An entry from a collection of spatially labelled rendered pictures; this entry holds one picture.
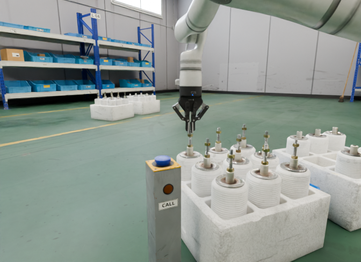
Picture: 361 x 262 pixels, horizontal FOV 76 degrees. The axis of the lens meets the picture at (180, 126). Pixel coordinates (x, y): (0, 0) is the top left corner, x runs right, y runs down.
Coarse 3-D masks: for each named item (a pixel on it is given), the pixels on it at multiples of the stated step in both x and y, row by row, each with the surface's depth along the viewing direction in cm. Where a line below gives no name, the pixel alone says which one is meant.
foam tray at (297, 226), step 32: (192, 192) 70; (320, 192) 70; (192, 224) 66; (224, 224) 54; (256, 224) 57; (288, 224) 62; (320, 224) 69; (224, 256) 54; (256, 256) 59; (288, 256) 65
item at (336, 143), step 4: (324, 132) 116; (328, 136) 111; (332, 136) 110; (336, 136) 109; (340, 136) 109; (344, 136) 109; (332, 140) 110; (336, 140) 109; (340, 140) 109; (344, 140) 110; (328, 144) 112; (332, 144) 111; (336, 144) 110; (340, 144) 109; (344, 144) 111; (328, 148) 112; (332, 148) 111; (336, 148) 110; (340, 148) 110
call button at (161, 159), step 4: (156, 156) 57; (160, 156) 57; (164, 156) 57; (168, 156) 57; (156, 160) 55; (160, 160) 54; (164, 160) 54; (168, 160) 55; (160, 164) 55; (164, 164) 55
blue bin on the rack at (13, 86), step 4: (8, 84) 424; (12, 84) 429; (16, 84) 434; (20, 84) 438; (24, 84) 428; (28, 84) 418; (0, 88) 408; (8, 88) 386; (12, 88) 389; (16, 88) 394; (20, 88) 399; (24, 88) 404; (28, 88) 409; (8, 92) 389; (12, 92) 392; (16, 92) 396; (20, 92) 401; (24, 92) 406
